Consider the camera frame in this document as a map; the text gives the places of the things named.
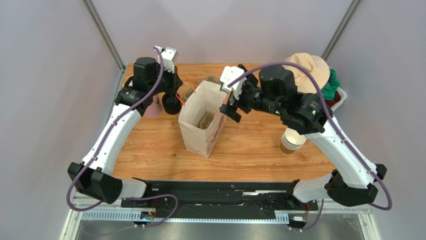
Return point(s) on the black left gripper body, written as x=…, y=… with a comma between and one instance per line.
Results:
x=169, y=79

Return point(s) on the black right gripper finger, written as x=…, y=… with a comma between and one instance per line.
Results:
x=225, y=109
x=235, y=117

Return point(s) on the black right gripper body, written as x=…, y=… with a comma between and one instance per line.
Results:
x=235, y=103

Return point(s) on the grey pulp cup carrier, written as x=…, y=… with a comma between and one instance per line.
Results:
x=206, y=120

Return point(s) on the white paper takeout bag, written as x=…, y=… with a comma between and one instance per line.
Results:
x=207, y=98

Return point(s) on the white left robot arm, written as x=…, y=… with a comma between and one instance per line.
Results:
x=92, y=176

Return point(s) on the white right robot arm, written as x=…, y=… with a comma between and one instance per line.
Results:
x=354, y=180

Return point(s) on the pink cup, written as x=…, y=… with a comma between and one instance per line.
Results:
x=154, y=109

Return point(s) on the stack of paper cups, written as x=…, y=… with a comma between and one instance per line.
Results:
x=291, y=141

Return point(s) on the beige bucket hat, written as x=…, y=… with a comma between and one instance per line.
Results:
x=315, y=65

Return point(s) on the green cloth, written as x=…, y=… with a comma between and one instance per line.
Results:
x=329, y=90

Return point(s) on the dark red cloth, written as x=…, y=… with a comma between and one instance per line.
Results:
x=334, y=101

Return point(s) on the white plastic basket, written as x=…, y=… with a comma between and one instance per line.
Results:
x=344, y=97

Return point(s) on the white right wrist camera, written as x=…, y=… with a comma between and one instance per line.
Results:
x=230, y=74

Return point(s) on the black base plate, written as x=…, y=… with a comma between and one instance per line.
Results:
x=223, y=200

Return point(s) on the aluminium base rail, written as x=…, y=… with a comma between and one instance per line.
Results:
x=111, y=221

